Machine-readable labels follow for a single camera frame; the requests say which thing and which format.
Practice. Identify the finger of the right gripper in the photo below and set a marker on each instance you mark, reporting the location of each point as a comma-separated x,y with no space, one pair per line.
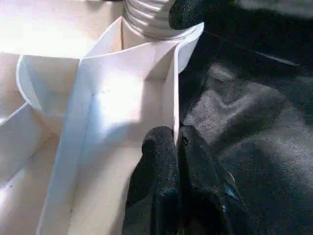
188,14

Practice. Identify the white plastic table top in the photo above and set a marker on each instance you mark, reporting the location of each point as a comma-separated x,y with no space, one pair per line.
73,147

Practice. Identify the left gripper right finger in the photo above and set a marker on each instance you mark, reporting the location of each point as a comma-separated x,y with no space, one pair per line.
207,195

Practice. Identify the black plastic mat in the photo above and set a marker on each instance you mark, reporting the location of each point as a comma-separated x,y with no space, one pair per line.
256,110

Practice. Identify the white plastic table leg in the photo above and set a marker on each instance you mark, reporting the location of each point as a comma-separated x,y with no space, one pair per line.
146,17

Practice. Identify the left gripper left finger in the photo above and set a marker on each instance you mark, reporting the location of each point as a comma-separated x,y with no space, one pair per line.
156,183

